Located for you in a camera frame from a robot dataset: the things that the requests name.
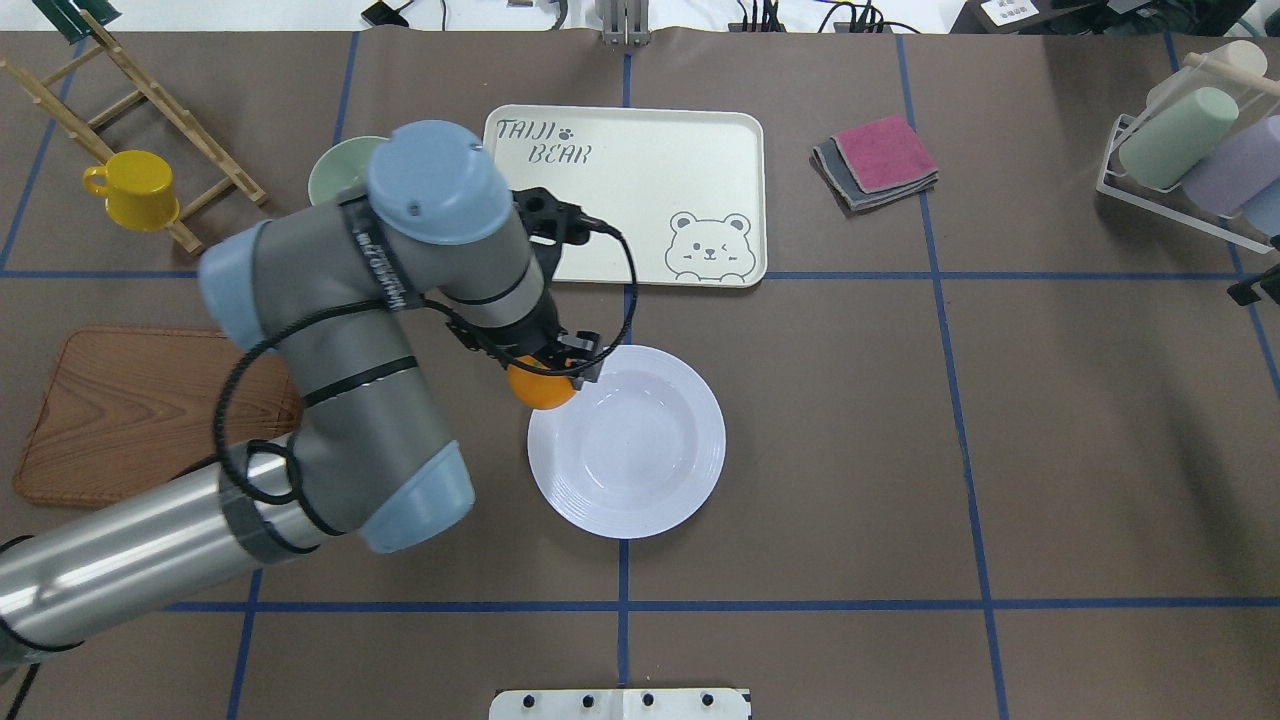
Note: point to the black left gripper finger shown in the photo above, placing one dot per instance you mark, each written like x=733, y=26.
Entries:
x=586, y=370

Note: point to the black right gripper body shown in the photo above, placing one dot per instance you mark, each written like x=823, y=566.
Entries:
x=1243, y=294

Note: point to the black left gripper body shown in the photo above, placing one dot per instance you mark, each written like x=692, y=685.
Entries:
x=524, y=343

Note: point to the orange fruit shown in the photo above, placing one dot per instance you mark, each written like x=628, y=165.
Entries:
x=538, y=391

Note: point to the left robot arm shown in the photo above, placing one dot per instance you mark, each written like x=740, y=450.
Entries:
x=326, y=426

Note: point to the cream bear tray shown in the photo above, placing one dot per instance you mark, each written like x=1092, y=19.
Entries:
x=686, y=188

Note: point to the blue cup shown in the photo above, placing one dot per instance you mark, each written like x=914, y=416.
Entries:
x=1262, y=211

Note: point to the white round plate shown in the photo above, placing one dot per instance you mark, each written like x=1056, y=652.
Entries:
x=633, y=454

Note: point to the purple cup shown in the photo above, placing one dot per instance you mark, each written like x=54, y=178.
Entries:
x=1236, y=171

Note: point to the green cup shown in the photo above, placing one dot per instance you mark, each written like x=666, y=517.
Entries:
x=1170, y=143

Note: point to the white cup rack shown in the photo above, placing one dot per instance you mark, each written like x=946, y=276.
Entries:
x=1258, y=100

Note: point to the beige cup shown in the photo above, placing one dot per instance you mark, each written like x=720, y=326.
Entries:
x=1239, y=54

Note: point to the green bowl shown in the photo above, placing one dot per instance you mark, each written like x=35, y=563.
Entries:
x=341, y=166

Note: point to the pink cloth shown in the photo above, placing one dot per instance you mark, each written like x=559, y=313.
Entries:
x=885, y=154

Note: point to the wooden drying rack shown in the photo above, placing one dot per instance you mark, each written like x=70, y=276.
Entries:
x=146, y=88

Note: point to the wooden cutting board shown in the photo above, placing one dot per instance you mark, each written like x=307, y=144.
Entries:
x=127, y=408

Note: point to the yellow mug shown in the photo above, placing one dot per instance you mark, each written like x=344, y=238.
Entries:
x=136, y=188

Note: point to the dark green mug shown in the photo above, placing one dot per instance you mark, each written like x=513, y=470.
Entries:
x=67, y=16

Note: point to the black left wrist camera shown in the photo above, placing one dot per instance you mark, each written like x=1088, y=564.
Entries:
x=545, y=216

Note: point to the aluminium frame post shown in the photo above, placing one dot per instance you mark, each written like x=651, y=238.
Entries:
x=625, y=23

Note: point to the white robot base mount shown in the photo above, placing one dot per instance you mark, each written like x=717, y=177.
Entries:
x=624, y=703

